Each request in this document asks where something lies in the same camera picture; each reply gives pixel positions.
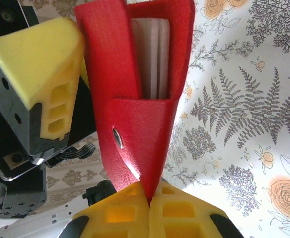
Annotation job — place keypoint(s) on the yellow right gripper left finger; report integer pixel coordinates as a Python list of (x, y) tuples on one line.
[(120, 215)]

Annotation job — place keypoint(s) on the floral table cover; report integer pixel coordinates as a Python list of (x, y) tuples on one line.
[(234, 74)]

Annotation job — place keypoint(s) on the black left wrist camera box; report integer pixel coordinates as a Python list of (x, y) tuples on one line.
[(11, 24)]

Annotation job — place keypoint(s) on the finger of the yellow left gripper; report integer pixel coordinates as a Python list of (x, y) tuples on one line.
[(35, 62), (84, 111)]

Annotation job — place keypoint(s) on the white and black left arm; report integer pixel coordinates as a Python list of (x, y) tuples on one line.
[(35, 225)]

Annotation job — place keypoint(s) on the red card holder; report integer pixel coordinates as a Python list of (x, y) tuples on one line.
[(135, 136)]

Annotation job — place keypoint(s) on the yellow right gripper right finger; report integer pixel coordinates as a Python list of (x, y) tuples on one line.
[(179, 213)]

